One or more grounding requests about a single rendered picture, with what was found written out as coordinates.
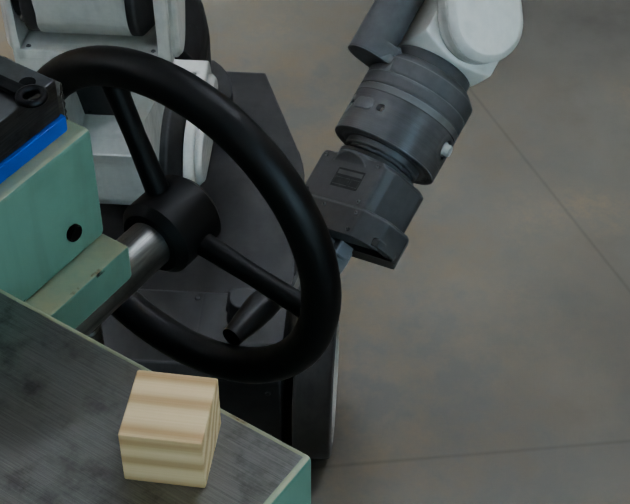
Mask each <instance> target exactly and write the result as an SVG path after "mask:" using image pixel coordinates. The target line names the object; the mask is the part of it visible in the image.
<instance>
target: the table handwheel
mask: <svg viewBox="0 0 630 504"><path fill-rule="evenodd" d="M37 72H38V73H40V74H42V75H45V76H47V77H49V78H53V79H55V80H57V81H59V82H61V84H62V87H63V94H64V100H65V99H66V98H67V97H68V96H69V95H71V94H72V93H74V92H76V91H78V90H81V89H83V88H89V87H102V89H103V91H104V94H105V96H106V98H107V100H108V103H109V105H110V107H111V109H112V112H113V114H114V116H115V118H116V121H117V123H118V125H119V127H120V130H121V132H122V134H123V136H124V139H125V141H126V144H127V146H128V149H129V151H130V154H131V157H132V159H133V162H134V164H135V167H136V170H137V172H138V175H139V177H140V180H141V183H142V185H143V188H144V190H145V192H144V193H143V194H142V195H141V196H140V197H139V198H138V199H136V200H135V201H134V202H133V203H132V204H131V205H130V206H128V207H127V208H126V210H125V211H124V214H123V225H124V233H123V234H122V235H121V236H120V237H119V238H118V239H117V240H116V241H118V242H120V243H122V244H124V245H126V246H127V247H128V250H129V258H130V266H131V274H132V275H131V277H130V279H129V280H128V281H127V282H126V283H124V284H123V285H122V286H121V287H120V288H119V289H118V290H117V291H116V292H115V293H114V294H113V295H111V296H110V297H109V298H108V299H107V300H106V301H105V302H104V303H103V304H102V305H101V306H100V307H98V308H97V309H96V310H95V311H94V312H93V313H92V314H91V315H90V316H89V317H88V318H87V319H85V320H84V321H83V322H82V323H81V324H80V325H79V326H78V327H77V328H76V329H75V330H77V331H79V332H81V333H83V334H85V335H87V336H88V335H90V334H91V333H92V332H93V331H94V330H95V329H96V328H97V327H98V326H99V325H100V324H101V323H102V322H103V321H105V320H106V319H107V318H108V317H109V316H110V315H112V316H113V317H114V318H115V319H116V320H118V321H119V322H120V323H121V324H122V325H123V326H125V327H126V328H127V329H128V330H130V331H131V332H132V333H133V334H135V335H136V336H137V337H139V338H140V339H141V340H143V341H144V342H146V343H147V344H148V345H150V346H151V347H153V348H154V349H156V350H158V351H159V352H161V353H162V354H164V355H166V356H168V357H169V358H171V359H173V360H175V361H177V362H179V363H181V364H183V365H185V366H187V367H189V368H191V369H194V370H196V371H199V372H201V373H204V374H207V375H210V376H213V377H216V378H220V379H224V380H228V381H233V382H239V383H249V384H262V383H271V382H277V381H282V380H285V379H289V378H291V377H294V376H296V375H298V374H299V373H301V372H303V371H305V370H306V369H308V368H309V367H311V366H312V365H313V364H314V363H315V362H316V361H317V360H318V359H319V358H320V357H321V356H322V354H323V353H324V352H325V350H326V349H327V348H328V346H329V344H330V342H331V341H332V339H333V336H334V334H335V331H336V328H337V324H338V321H339V316H340V311H341V299H342V290H341V278H340V271H339V266H338V261H337V256H336V252H335V248H334V245H333V242H332V239H331V236H330V233H329V230H328V228H327V225H326V223H325V221H324V218H323V216H322V214H321V212H320V210H319V208H318V206H317V204H316V202H315V200H314V198H313V196H312V194H311V193H310V191H309V189H308V188H307V186H306V184H305V183H304V181H303V179H302V178H301V176H300V175H299V173H298V172H297V171H296V169H295V168H294V166H293V165H292V164H291V162H290V161H289V159H288V158H287V157H286V156H285V154H284V153H283V152H282V151H281V149H280V148H279V147H278V146H277V144H276V143H275V142H274V141H273V140H272V139H271V138H270V136H269V135H268V134H267V133H266V132H265V131H264V130H263V129H262V128H261V127H260V126H259V125H258V124H257V123H256V122H255V121H254V120H253V119H252V118H251V117H250V116H249V115H248V114H247V113H246V112H245V111H243V110H242V109H241V108H240V107H239V106H238V105H237V104H235V103H234V102H233V101H232V100H231V99H229V98H228V97H227V96H226V95H224V94H223V93H222V92H220V91H219V90H218V89H216V88H215V87H213V86H212V85H210V84H209V83H208V82H206V81H204V80H203V79H201V78H200V77H198V76H196V75H195V74H193V73H191V72H189V71H188V70H186V69H184V68H182V67H180V66H178V65H176V64H174V63H172V62H170V61H167V60H165V59H163V58H160V57H157V56H154V55H152V54H149V53H145V52H142V51H139V50H135V49H131V48H126V47H120V46H109V45H94V46H86V47H80V48H76V49H73V50H69V51H66V52H64V53H61V54H59V55H57V56H56V57H54V58H52V59H51V60H50V61H48V62H47V63H46V64H44V65H43V66H42V67H41V68H40V69H39V70H38V71H37ZM130 91H131V92H134V93H137V94H139V95H142V96H145V97H147V98H149V99H151V100H154V101H156V102H157V103H159V104H161V105H163V106H165V107H167V108H169V109H170V110H172V111H174V112H175V113H177V114H179V115H180V116H182V117H183V118H185V119H186V120H187V121H189V122H190V123H192V124H193V125H194V126H196V127H197V128H198V129H200V130H201V131H202V132H203V133H205V134H206V135H207V136H208V137H209V138H211V139H212V140H213V141H214V142H215V143H216V144H217V145H218V146H220V147H221V148H222V149H223V150H224V151H225V152H226V153H227V154H228V155H229V156H230V157H231V158H232V159H233V160H234V162H235V163H236V164H237V165H238V166H239V167H240V168H241V169H242V170H243V172H244V173H245V174H246V175H247V176H248V178H249V179H250V180H251V181H252V183H253V184H254V185H255V187H256V188H257V189H258V191H259V192H260V193H261V195H262V196H263V198H264V199H265V201H266V202H267V204H268V205H269V207H270V208H271V210H272V212H273V213H274V215H275V217H276V219H277V220H278V222H279V224H280V226H281V228H282V230H283V232H284V234H285V236H286V238H287V241H288V243H289V245H290V248H291V250H292V253H293V256H294V259H295V262H296V266H297V270H298V274H299V279H300V286H301V291H299V290H298V289H296V288H294V287H293V286H291V285H289V284H288V283H286V282H284V281H283V280H281V279H280V278H278V277H276V276H275V275H273V274H271V273H270V272H268V271H266V270H265V269H263V268H261V267H260V266H258V265H257V264H255V263H254V262H252V261H251V260H249V259H248V258H246V257H245V256H243V255H242V254H240V253H239V252H237V251H236V250H234V249H233V248H231V247H230V246H228V245H227V244H225V243H224V242H222V241H221V240H220V239H218V238H217V237H218V235H219V233H220V228H221V224H220V218H219V214H218V210H217V207H216V205H215V203H214V201H213V199H212V198H211V197H210V195H209V194H208V193H207V192H206V191H205V190H204V189H203V188H202V187H201V186H200V185H198V184H197V183H195V182H194V181H192V180H190V179H187V178H184V177H181V176H177V175H165V174H164V172H163V170H162V168H161V165H160V163H159V161H158V159H157V156H156V154H155V152H154V150H153V147H152V145H151V143H150V141H149V138H148V136H147V134H146V132H145V129H144V127H143V124H142V121H141V119H140V116H139V114H138V111H137V108H136V106H135V103H134V101H133V98H132V96H131V93H130ZM198 255H199V256H201V257H203V258H204V259H206V260H208V261H209V262H211V263H213V264H214V265H216V266H218V267H219V268H221V269H223V270H224V271H226V272H228V273H229V274H231V275H233V276H235V277H236V278H238V279H240V280H241V281H243V282H245V283H246V284H248V285H250V286H251V287H253V288H254V289H256V290H257V291H259V292H260V293H262V294H263V295H265V296H266V297H268V298H269V299H271V300H272V301H274V302H275V303H277V304H278V305H280V306H281V307H283V308H284V309H286V310H287V311H289V312H290V313H292V314H293V315H295V316H296V317H298V320H297V323H296V325H295V327H294V328H293V330H292V331H291V333H290V334H289V335H288V336H286V337H285V338H284V339H283V340H281V341H279V342H277V343H274V344H271V345H267V346H262V347H246V346H238V345H233V344H228V343H224V342H221V341H218V340H215V339H212V338H210V337H207V336H205V335H203V334H200V333H198V332H196V331H194V330H192V329H190V328H188V327H187V326H185V325H183V324H181V323H180V322H178V321H176V320H175V319H173V318H172V317H170V316H169V315H167V314H166V313H164V312H163V311H162V310H160V309H159V308H158V307H156V306H155V305H154V304H152V303H151V302H150V301H149V300H147V299H146V298H145V297H144V296H143V295H141V294H140V293H139V292H138V291H137V290H138V289H139V288H140V287H141V286H142V285H143V284H144V283H145V282H146V281H147V280H148V279H149V278H151V277H152V276H153V275H154V274H155V273H156V272H157V271H158V270H163V271H167V272H179V271H182V270H183V269H185V268H186V267H187V266H188V265H189V264H190V263H191V262H192V261H193V260H194V259H195V258H196V257H197V256H198Z"/></svg>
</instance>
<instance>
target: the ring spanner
mask: <svg viewBox="0 0 630 504"><path fill-rule="evenodd" d="M0 90H2V91H4V92H7V93H9V94H11V95H13V96H15V101H16V103H17V104H18V105H19V106H21V107H24V108H37V107H40V106H42V105H44V104H45V103H46V102H47V100H48V98H49V93H48V90H47V89H46V88H45V87H43V86H41V85H37V84H29V85H22V84H20V83H18V82H16V81H14V80H12V79H9V78H7V77H5V76H3V75H1V74H0ZM28 93H39V94H40V96H39V97H38V98H37V99H34V100H26V99H24V98H23V97H24V96H25V95H26V94H28Z"/></svg>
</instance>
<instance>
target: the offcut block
mask: <svg viewBox="0 0 630 504"><path fill-rule="evenodd" d="M220 426H221V415H220V401H219V387H218V379H216V378H208V377H199V376H190V375H180V374H171V373H162V372H152V371H143V370H138V371H137V373H136V377H135V380H134V383H133V387H132V390H131V393H130V396H129V400H128V403H127V406H126V410H125V413H124V416H123V420H122V423H121V426H120V430H119V433H118V438H119V445H120V451H121V458H122V465H123V471H124V478H125V479H129V480H138V481H147V482H155V483H164V484H173V485H181V486H190V487H199V488H205V487H206V484H207V480H208V476H209V472H210V467H211V463H212V459H213V455H214V451H215V447H216V442H217V438H218V434H219V430H220Z"/></svg>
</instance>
